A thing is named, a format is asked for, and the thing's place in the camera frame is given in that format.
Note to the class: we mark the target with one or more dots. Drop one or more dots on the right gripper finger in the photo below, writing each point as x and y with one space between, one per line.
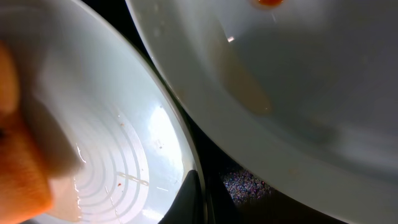
187 208

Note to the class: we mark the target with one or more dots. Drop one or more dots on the light blue plate with stain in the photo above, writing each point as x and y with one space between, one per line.
79 77

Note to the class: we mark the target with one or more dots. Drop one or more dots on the mint green plate with stain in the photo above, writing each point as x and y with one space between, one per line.
302 94

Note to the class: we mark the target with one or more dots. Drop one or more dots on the round black tray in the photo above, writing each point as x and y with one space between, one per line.
236 195

